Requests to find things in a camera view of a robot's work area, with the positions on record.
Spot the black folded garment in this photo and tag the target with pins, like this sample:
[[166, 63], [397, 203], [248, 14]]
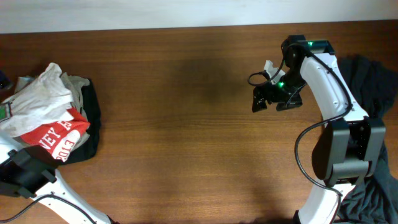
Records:
[[91, 106]]

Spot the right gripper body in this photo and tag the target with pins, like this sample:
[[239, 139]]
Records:
[[286, 88]]

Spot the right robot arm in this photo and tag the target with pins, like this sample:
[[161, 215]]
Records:
[[348, 148]]

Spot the white printed t-shirt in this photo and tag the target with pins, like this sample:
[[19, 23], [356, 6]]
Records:
[[45, 100]]

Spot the dark green t-shirt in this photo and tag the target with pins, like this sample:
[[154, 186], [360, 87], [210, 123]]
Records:
[[375, 87]]

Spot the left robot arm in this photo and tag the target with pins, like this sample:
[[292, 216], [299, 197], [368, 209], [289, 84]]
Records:
[[31, 172]]

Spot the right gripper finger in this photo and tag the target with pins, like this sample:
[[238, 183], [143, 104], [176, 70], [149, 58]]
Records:
[[259, 102], [288, 105]]

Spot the beige folded garment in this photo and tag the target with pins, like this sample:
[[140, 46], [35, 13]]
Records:
[[74, 84]]

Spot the red printed t-shirt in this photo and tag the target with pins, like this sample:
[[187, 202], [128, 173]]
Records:
[[60, 138]]

